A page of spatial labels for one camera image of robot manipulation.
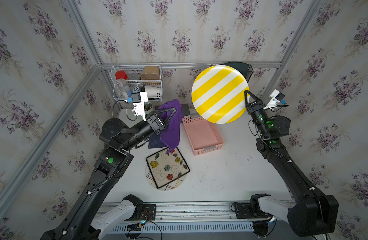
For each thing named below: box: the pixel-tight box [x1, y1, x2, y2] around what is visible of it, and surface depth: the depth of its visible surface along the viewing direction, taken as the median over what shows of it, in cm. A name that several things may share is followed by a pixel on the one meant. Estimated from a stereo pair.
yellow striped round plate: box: [191, 65, 250, 124], surface depth 64 cm
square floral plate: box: [145, 147, 191, 189], surface depth 90 cm
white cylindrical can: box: [144, 86, 162, 98], surface depth 95 cm
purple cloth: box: [157, 99, 184, 154], surface depth 50 cm
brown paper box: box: [140, 65, 160, 80], surface depth 92 cm
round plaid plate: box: [145, 162, 186, 191], surface depth 84 cm
